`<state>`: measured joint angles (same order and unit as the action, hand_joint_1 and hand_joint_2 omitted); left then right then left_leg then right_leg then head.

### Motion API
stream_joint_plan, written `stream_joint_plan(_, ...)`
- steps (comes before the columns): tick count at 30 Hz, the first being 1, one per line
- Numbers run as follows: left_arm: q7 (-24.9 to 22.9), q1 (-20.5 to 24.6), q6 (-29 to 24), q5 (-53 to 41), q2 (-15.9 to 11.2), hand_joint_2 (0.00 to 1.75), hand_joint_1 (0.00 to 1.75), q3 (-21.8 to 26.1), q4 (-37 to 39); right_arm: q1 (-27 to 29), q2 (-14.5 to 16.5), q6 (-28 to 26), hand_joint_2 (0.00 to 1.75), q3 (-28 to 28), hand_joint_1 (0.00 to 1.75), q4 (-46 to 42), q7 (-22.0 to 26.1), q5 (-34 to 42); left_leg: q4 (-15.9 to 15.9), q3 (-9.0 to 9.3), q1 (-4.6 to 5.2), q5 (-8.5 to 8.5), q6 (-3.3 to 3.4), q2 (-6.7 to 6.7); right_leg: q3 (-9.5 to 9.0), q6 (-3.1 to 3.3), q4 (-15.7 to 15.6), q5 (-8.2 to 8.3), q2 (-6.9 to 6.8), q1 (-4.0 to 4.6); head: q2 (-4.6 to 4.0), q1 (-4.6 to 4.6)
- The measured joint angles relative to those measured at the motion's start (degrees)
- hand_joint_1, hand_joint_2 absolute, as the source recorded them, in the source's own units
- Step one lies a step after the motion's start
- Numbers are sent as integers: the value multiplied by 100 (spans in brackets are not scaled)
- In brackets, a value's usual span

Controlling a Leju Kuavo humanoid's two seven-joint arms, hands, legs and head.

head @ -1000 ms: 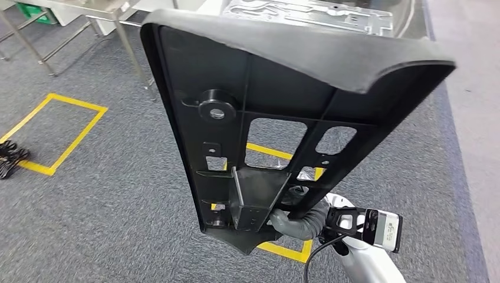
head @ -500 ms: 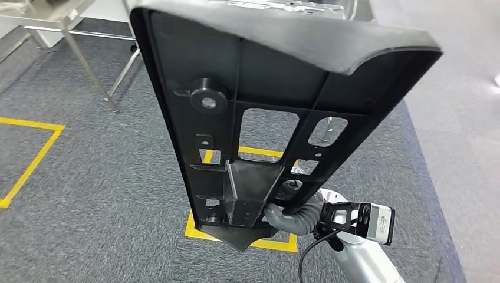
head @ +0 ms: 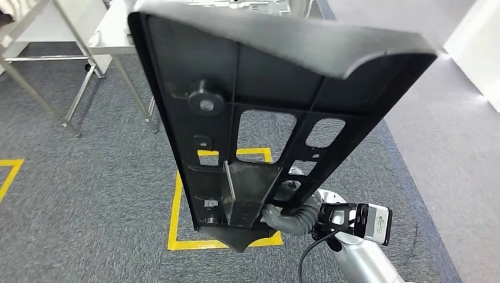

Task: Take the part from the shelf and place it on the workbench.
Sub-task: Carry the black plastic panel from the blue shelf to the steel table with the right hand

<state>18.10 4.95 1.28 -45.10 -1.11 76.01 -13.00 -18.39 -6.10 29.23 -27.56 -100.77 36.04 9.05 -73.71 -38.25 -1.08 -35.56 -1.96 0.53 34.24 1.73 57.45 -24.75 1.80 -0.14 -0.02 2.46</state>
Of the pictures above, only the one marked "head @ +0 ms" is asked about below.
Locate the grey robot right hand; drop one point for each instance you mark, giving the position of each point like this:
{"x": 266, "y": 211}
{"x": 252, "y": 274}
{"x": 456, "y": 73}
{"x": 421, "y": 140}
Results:
{"x": 279, "y": 222}

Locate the black plastic licence plate frame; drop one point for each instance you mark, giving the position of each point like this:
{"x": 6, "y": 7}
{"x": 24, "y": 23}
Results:
{"x": 273, "y": 70}

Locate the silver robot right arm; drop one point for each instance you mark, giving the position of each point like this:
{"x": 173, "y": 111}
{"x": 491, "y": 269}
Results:
{"x": 363, "y": 261}

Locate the white box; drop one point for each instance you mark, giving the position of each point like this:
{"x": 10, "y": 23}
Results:
{"x": 480, "y": 47}

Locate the white panel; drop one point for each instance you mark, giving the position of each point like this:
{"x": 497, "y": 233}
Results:
{"x": 88, "y": 19}

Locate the steel frame table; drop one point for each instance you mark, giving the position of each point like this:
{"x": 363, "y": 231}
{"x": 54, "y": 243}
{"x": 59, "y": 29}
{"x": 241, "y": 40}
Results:
{"x": 47, "y": 58}

